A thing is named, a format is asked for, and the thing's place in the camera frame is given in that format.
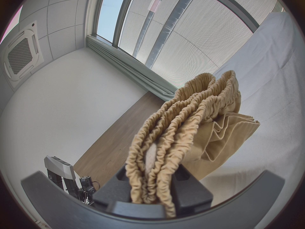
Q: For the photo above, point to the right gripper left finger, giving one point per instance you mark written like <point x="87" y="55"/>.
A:
<point x="116" y="187"/>

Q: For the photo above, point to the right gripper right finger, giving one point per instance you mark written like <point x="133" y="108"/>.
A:
<point x="193" y="192"/>

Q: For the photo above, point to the tan shorts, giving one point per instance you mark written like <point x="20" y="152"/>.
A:
<point x="171" y="132"/>

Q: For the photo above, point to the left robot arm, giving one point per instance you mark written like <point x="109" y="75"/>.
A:
<point x="59" y="167"/>

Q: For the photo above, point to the bed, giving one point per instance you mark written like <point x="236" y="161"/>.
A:
<point x="274" y="80"/>

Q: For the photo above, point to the grey-green curtain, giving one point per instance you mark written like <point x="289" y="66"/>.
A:
<point x="133" y="70"/>

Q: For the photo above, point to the white ceiling air vent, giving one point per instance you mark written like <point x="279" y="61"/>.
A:
<point x="21" y="54"/>

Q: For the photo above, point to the window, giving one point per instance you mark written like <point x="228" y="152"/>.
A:
<point x="178" y="25"/>

